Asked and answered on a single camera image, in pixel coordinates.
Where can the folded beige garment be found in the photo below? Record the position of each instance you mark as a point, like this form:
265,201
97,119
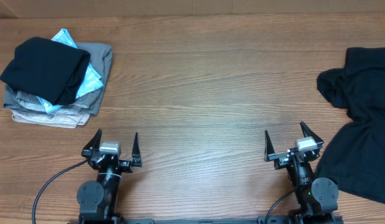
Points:
58,120

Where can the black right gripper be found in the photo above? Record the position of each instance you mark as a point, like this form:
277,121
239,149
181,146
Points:
318,140

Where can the folded light blue garment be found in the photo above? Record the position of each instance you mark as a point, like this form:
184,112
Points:
92,80

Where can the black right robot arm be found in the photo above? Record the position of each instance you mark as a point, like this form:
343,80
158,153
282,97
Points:
316,196

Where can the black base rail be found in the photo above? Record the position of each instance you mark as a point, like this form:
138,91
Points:
259,220

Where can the folded grey garment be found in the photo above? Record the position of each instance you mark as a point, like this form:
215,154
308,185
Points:
101,58

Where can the folded black garment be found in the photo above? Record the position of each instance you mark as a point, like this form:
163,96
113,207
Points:
48,69

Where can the black t-shirt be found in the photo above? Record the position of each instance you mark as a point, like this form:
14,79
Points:
355,157

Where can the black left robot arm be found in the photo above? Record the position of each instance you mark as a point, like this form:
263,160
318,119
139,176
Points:
98,198

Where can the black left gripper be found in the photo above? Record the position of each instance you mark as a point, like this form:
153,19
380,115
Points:
94,144

